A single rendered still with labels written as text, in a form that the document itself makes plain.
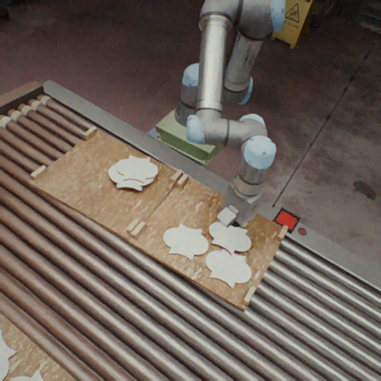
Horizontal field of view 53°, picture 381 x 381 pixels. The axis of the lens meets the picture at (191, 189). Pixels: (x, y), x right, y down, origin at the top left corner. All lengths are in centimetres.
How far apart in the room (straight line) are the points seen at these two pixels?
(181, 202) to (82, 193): 34
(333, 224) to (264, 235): 151
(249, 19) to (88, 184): 74
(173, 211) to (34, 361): 60
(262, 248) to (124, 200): 48
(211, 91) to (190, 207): 44
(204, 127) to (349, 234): 191
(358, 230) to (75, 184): 201
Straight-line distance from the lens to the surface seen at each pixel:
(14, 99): 175
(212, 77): 108
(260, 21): 122
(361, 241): 279
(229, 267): 119
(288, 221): 139
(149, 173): 135
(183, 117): 159
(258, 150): 95
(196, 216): 129
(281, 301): 122
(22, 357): 110
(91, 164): 144
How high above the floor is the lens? 194
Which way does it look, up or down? 47 degrees down
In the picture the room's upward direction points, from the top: 11 degrees clockwise
